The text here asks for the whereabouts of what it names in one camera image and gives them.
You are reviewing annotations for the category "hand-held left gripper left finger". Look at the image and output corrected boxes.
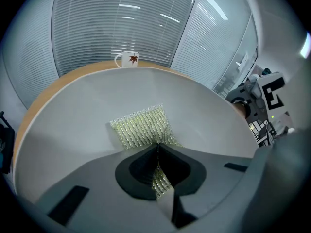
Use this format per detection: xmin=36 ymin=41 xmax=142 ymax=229
xmin=34 ymin=143 xmax=175 ymax=233

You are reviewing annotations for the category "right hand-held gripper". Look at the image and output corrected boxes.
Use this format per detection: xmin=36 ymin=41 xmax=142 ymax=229
xmin=225 ymin=71 xmax=292 ymax=135

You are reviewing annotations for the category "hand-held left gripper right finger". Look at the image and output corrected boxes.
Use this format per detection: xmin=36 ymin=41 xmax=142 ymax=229
xmin=159 ymin=143 xmax=253 ymax=229

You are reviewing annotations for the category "person's white shirt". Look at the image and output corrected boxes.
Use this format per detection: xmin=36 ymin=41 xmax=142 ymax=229
xmin=286 ymin=59 xmax=311 ymax=133

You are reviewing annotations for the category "round wooden table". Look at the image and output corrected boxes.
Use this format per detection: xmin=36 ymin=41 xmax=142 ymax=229
xmin=13 ymin=61 xmax=243 ymax=160

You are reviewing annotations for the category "black high-back office chair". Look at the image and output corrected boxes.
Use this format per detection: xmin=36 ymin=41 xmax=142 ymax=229
xmin=0 ymin=110 xmax=16 ymax=175

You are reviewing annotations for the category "white mug with star print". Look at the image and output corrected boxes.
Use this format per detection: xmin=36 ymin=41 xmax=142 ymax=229
xmin=114 ymin=50 xmax=140 ymax=68

